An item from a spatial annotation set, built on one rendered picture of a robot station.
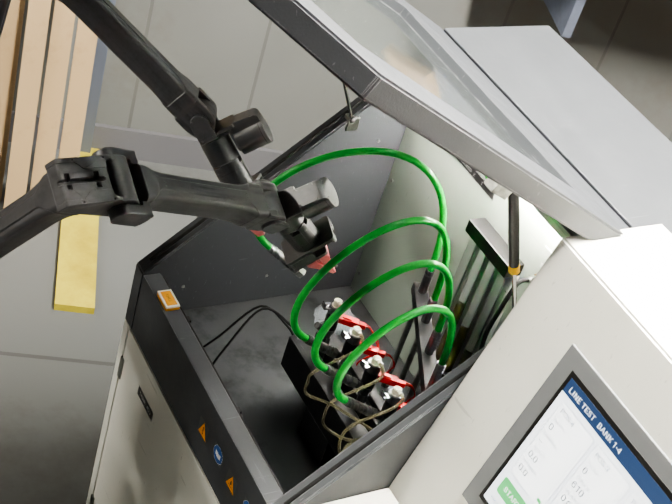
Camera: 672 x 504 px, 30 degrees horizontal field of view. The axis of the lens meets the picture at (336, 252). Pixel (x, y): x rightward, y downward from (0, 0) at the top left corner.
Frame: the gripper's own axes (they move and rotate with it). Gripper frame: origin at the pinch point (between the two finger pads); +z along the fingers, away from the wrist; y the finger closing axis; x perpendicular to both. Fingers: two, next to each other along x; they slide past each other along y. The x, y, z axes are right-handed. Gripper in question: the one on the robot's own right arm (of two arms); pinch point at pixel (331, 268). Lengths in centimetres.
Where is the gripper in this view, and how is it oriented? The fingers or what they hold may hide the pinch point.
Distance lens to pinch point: 235.1
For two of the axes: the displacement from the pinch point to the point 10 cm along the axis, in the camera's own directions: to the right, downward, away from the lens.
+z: 5.0, 5.7, 6.5
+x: -1.9, -6.5, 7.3
